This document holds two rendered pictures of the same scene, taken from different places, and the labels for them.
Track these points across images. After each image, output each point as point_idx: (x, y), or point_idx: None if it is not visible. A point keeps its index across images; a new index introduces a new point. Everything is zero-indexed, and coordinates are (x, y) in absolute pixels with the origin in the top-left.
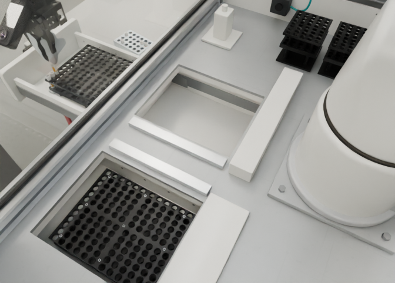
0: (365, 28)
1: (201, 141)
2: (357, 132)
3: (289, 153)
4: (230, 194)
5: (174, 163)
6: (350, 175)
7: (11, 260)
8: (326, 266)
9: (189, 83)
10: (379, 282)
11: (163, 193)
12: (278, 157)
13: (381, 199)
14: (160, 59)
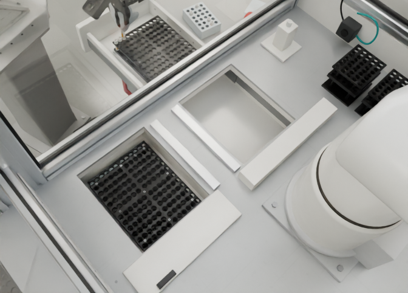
0: None
1: (229, 138)
2: (328, 188)
3: (292, 178)
4: (232, 195)
5: (197, 155)
6: (319, 215)
7: (60, 191)
8: (284, 273)
9: (237, 79)
10: None
11: (183, 174)
12: (284, 177)
13: (339, 240)
14: (215, 56)
